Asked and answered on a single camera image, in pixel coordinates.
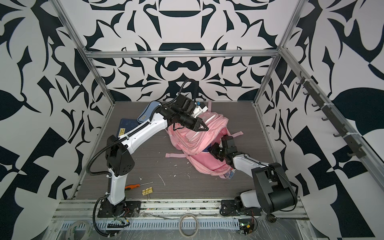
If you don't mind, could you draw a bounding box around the pink student backpack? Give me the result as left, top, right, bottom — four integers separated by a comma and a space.
166, 101, 243, 179

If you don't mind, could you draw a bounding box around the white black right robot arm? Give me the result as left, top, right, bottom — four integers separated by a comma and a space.
208, 135, 298, 214

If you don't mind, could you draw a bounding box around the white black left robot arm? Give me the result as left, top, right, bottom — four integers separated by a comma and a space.
106, 95, 209, 206

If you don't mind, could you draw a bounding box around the blue pencil case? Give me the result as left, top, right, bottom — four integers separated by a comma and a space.
137, 101, 161, 124

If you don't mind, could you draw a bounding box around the dark blue notebook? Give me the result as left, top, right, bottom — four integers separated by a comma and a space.
116, 119, 139, 138

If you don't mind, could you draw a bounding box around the clear tape roll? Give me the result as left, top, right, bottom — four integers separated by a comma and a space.
179, 213, 200, 238

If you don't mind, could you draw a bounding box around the small green circuit board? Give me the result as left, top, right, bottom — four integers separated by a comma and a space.
239, 219, 258, 236

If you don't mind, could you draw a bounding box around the small yellow wooden block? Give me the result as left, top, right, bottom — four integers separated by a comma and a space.
142, 187, 153, 196

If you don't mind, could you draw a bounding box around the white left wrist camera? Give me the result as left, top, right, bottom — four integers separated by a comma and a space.
191, 102, 209, 118

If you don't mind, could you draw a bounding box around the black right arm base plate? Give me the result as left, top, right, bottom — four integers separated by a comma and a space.
219, 200, 262, 217

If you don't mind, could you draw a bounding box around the white slotted cable duct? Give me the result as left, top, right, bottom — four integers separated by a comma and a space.
59, 218, 241, 231

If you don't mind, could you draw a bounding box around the aluminium frame crossbar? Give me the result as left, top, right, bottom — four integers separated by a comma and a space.
85, 50, 278, 59

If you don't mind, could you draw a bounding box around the black corrugated cable conduit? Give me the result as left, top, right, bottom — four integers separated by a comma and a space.
86, 137, 121, 177

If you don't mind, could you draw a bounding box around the orange handled screwdriver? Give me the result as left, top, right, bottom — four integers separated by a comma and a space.
125, 182, 152, 191

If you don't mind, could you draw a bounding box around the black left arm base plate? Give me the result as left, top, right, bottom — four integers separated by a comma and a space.
97, 200, 142, 218

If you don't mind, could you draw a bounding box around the grey wall hook rail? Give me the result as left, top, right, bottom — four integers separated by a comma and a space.
297, 73, 367, 159

